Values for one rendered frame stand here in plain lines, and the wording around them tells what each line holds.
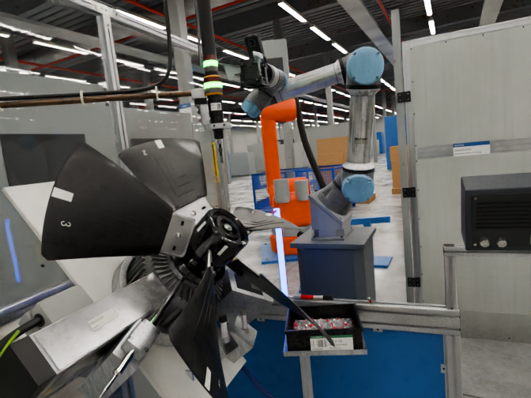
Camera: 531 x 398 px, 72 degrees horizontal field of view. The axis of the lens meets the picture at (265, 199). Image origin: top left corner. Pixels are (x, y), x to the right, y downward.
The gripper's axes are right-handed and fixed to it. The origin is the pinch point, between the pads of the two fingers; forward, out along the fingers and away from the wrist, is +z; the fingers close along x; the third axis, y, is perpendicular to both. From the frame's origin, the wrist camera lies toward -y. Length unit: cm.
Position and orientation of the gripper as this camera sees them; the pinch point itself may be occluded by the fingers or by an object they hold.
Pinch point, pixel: (236, 55)
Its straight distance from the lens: 111.0
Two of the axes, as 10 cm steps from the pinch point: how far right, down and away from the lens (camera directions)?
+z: -3.8, 1.5, -9.1
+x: -9.2, 0.5, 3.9
